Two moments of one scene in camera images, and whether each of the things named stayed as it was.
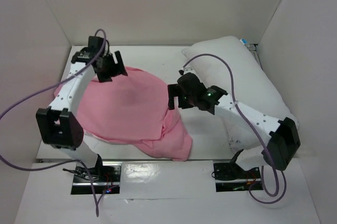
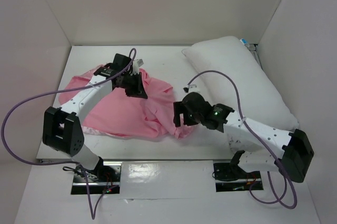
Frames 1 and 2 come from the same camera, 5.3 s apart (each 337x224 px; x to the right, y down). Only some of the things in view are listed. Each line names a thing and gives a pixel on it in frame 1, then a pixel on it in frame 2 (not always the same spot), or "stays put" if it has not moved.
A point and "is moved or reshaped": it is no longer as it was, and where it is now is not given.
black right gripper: (174, 96) -> (181, 113)
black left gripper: (116, 69) -> (136, 92)
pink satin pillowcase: (132, 108) is moved or reshaped
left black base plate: (106, 175) stays put
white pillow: (226, 65) stays put
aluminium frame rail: (253, 49) stays put
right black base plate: (230, 177) stays put
